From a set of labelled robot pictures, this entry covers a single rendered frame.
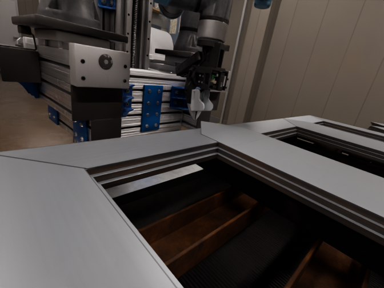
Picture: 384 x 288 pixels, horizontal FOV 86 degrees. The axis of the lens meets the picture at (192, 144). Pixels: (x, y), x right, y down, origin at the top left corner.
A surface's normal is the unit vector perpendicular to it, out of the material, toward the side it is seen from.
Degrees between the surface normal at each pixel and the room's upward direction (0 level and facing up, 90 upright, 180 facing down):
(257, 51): 90
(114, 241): 0
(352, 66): 90
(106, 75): 90
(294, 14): 90
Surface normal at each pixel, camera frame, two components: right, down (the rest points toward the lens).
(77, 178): 0.15, -0.93
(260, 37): -0.66, 0.17
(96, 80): 0.74, 0.34
